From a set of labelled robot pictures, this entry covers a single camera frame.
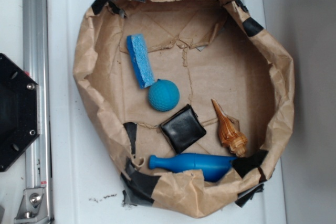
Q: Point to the aluminium extrusion rail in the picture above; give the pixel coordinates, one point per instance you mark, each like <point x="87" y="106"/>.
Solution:
<point x="35" y="46"/>

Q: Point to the brown spiral seashell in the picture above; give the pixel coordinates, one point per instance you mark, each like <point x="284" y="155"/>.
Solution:
<point x="229" y="136"/>

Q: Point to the brown paper bag bin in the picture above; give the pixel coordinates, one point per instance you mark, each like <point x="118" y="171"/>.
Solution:
<point x="211" y="49"/>

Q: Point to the metal corner bracket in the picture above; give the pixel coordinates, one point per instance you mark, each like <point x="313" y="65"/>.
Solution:
<point x="33" y="207"/>

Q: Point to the blue rectangular sponge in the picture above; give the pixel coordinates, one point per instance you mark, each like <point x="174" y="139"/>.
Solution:
<point x="137" y="48"/>

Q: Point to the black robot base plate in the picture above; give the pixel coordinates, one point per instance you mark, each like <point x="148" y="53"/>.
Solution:
<point x="19" y="112"/>

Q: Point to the blue plastic bowling pin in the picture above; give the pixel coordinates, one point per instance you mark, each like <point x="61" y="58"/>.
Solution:
<point x="214" y="167"/>

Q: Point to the blue dimpled ball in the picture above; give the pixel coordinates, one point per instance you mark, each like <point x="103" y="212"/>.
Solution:
<point x="163" y="95"/>

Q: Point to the black square leather pouch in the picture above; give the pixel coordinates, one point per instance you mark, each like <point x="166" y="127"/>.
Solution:
<point x="183" y="129"/>

